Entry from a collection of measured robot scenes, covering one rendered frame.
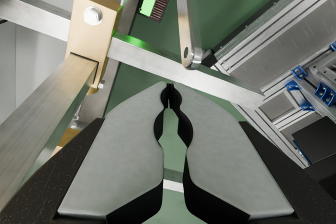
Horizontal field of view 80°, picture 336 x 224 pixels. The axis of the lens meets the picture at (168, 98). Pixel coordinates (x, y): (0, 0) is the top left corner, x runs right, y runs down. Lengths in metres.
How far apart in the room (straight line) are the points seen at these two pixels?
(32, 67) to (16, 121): 0.42
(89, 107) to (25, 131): 0.34
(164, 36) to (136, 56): 0.85
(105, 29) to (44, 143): 0.15
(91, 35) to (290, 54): 0.96
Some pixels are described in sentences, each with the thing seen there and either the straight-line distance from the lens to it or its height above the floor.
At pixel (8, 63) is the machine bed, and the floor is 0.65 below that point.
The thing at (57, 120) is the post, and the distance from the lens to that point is 0.20.
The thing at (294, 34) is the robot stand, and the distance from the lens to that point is 1.08.
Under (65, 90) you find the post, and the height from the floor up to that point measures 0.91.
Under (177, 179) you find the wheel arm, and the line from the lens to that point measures 0.47.
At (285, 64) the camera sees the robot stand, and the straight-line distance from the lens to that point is 1.13.
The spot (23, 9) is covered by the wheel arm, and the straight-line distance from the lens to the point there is 0.32.
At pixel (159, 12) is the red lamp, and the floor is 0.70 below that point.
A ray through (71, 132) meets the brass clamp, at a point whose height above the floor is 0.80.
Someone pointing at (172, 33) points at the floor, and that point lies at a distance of 1.13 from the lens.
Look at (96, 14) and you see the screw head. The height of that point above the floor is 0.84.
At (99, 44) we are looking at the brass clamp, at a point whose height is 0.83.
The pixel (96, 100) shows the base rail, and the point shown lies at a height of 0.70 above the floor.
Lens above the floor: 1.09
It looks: 56 degrees down
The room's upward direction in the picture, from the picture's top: 178 degrees clockwise
